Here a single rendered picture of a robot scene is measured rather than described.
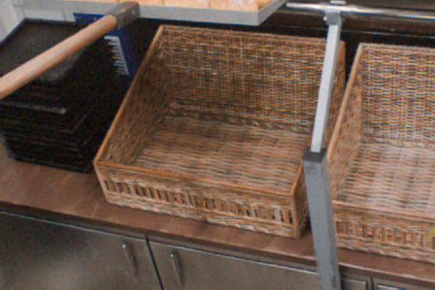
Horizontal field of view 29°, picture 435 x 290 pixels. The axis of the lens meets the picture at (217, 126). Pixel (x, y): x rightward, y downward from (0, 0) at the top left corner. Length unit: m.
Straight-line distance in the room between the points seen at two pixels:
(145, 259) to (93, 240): 0.16
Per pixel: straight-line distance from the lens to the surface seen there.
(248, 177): 2.22
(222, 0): 1.66
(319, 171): 1.71
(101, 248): 2.35
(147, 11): 1.72
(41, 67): 1.44
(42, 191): 2.38
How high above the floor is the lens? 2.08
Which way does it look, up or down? 38 degrees down
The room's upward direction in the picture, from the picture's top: 12 degrees counter-clockwise
